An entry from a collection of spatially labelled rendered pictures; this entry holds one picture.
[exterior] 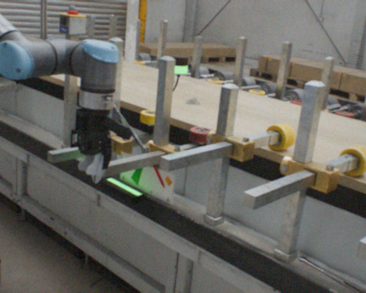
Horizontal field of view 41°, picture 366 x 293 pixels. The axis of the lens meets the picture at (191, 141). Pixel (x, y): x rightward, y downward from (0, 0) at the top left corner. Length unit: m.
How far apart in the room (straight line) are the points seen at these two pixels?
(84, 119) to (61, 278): 1.29
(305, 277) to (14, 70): 0.86
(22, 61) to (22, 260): 1.55
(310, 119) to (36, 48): 0.67
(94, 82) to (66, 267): 1.45
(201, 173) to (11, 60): 0.80
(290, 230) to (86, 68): 0.65
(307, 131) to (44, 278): 1.61
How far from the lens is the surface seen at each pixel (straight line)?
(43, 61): 1.24
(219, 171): 1.36
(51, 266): 2.54
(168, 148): 1.51
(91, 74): 1.23
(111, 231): 2.27
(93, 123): 1.28
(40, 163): 2.21
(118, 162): 1.38
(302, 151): 1.20
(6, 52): 1.22
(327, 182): 1.17
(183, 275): 1.93
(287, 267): 1.29
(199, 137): 1.58
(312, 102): 1.17
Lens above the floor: 1.33
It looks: 17 degrees down
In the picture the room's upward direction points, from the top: 6 degrees clockwise
